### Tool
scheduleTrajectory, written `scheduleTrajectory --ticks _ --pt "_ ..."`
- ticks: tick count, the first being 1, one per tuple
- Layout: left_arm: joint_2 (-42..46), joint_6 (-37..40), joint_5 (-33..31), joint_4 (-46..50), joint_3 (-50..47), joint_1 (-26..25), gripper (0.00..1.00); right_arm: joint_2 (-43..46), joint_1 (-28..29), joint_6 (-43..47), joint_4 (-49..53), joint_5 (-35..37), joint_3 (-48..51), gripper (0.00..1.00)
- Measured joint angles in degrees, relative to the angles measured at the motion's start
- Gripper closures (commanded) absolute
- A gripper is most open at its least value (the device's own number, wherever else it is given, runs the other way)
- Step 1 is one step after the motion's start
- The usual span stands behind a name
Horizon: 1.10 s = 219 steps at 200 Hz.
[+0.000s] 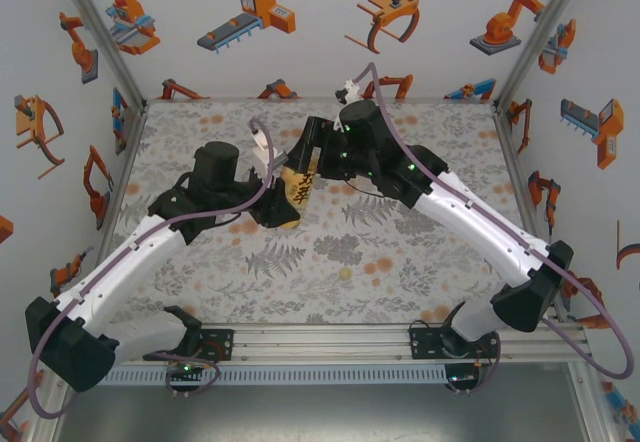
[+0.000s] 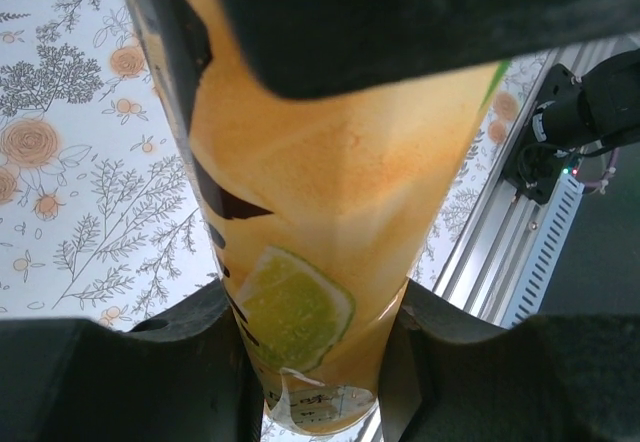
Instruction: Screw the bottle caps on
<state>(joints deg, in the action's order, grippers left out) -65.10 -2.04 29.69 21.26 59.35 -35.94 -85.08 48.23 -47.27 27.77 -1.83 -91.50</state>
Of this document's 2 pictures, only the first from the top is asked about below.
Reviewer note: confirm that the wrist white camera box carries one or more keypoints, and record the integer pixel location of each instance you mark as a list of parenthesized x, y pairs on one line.
[(350, 93), (261, 154)]

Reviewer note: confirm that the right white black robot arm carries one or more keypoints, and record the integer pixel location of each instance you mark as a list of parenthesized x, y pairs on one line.
[(475, 222)]

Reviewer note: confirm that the aluminium frame post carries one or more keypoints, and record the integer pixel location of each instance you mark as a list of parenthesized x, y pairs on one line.
[(100, 32), (539, 32)]

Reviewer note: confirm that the aluminium table edge rail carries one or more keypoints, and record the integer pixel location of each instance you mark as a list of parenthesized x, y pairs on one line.
[(516, 167), (120, 172)]

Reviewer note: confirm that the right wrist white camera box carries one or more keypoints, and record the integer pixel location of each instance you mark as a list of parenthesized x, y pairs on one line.
[(350, 93)]

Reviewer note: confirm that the grey metal panel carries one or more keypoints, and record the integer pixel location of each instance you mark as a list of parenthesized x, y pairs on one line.
[(320, 412)]

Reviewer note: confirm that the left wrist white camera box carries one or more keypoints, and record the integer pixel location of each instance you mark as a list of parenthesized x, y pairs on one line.
[(261, 154)]

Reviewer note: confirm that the wide aluminium base rail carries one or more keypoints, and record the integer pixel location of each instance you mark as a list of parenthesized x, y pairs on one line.
[(320, 342)]

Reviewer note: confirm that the floral patterned table cover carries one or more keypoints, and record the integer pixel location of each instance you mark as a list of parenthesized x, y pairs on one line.
[(400, 262)]

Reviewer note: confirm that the yellow drink bottle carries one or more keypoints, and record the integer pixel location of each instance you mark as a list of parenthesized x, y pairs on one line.
[(295, 202)]

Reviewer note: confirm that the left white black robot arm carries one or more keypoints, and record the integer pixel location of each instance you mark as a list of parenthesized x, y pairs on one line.
[(125, 267)]

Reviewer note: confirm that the small green circuit board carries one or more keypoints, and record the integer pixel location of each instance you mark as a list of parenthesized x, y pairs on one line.
[(461, 377), (185, 368)]

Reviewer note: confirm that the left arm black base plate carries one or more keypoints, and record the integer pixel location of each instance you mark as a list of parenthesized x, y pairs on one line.
[(225, 344)]

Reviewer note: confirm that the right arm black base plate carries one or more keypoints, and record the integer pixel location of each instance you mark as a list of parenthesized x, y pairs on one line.
[(422, 344)]

